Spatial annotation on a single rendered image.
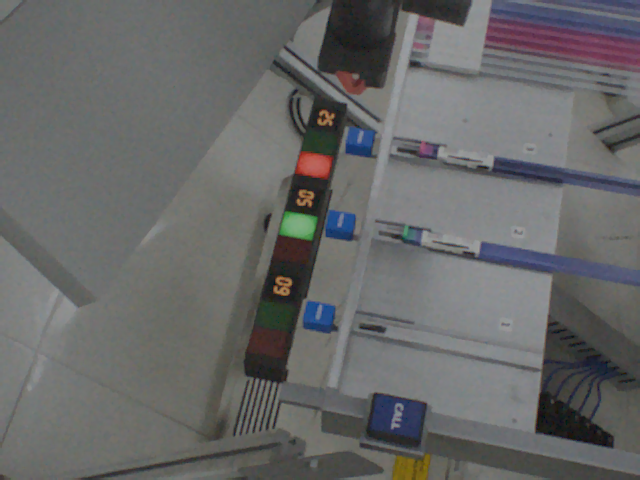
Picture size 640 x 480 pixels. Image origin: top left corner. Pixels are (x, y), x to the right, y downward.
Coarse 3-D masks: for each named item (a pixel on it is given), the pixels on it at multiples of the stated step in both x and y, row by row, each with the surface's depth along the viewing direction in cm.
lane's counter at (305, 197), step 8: (296, 192) 118; (304, 192) 118; (312, 192) 118; (320, 192) 118; (296, 200) 117; (304, 200) 117; (312, 200) 117; (296, 208) 116; (304, 208) 117; (312, 208) 117
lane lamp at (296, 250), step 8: (280, 240) 114; (288, 240) 114; (296, 240) 114; (304, 240) 114; (280, 248) 114; (288, 248) 114; (296, 248) 114; (304, 248) 114; (280, 256) 113; (288, 256) 113; (296, 256) 113; (304, 256) 113
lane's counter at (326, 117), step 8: (320, 112) 123; (328, 112) 123; (336, 112) 123; (312, 120) 122; (320, 120) 122; (328, 120) 122; (336, 120) 122; (320, 128) 122; (328, 128) 122; (336, 128) 122
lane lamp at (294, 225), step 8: (288, 216) 116; (296, 216) 116; (304, 216) 116; (288, 224) 115; (296, 224) 115; (304, 224) 115; (312, 224) 115; (280, 232) 115; (288, 232) 115; (296, 232) 115; (304, 232) 115; (312, 232) 115
